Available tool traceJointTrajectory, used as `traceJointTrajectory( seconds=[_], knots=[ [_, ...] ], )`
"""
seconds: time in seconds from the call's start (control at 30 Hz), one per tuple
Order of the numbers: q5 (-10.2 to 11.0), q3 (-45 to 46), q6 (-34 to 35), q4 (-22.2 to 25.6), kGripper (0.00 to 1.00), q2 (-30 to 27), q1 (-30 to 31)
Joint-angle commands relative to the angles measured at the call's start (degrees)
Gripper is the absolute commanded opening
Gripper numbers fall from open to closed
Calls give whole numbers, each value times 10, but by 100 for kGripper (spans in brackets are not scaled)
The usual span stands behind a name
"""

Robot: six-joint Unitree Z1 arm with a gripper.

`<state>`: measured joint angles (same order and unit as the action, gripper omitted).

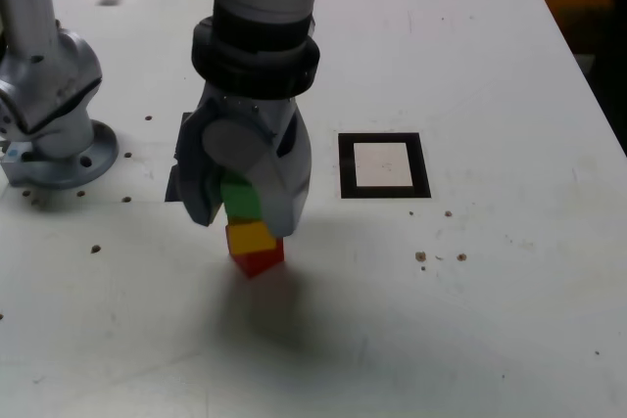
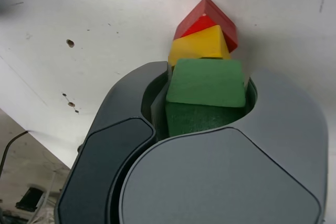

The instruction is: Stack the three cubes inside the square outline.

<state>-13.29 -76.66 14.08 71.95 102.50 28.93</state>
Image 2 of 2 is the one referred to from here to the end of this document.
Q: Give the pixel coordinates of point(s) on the small black box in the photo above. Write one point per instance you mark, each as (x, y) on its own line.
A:
(29, 199)

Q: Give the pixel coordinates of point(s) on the green cube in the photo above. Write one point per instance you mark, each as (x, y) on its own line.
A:
(204, 85)

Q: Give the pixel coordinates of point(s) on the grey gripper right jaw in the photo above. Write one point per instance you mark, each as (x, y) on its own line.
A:
(223, 176)

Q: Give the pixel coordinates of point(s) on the yellow cube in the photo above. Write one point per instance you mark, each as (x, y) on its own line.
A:
(199, 45)

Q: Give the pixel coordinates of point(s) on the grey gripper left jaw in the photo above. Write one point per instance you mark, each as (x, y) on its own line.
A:
(105, 155)

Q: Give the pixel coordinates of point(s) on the red cube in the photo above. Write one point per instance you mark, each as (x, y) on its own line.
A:
(218, 16)

